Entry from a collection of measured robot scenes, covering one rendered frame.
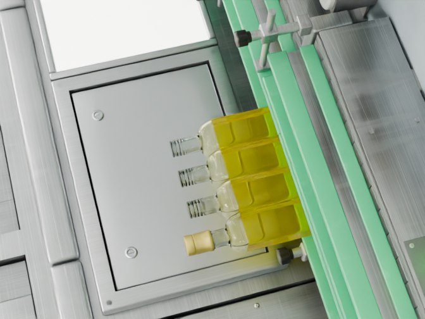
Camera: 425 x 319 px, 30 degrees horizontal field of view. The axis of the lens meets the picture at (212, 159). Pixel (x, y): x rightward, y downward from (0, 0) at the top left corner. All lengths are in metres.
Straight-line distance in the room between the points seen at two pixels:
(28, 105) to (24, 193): 0.18
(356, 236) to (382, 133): 0.17
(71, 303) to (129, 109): 0.39
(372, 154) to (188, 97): 0.46
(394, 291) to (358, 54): 0.38
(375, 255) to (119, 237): 0.48
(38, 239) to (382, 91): 0.66
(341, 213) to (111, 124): 0.53
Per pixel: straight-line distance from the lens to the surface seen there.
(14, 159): 1.54
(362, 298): 1.16
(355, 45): 1.30
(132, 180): 1.47
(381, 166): 1.21
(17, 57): 1.62
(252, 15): 1.45
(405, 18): 1.30
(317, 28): 1.31
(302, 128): 1.24
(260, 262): 1.42
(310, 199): 1.27
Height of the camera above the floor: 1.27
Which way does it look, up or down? 8 degrees down
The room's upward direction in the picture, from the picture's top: 103 degrees counter-clockwise
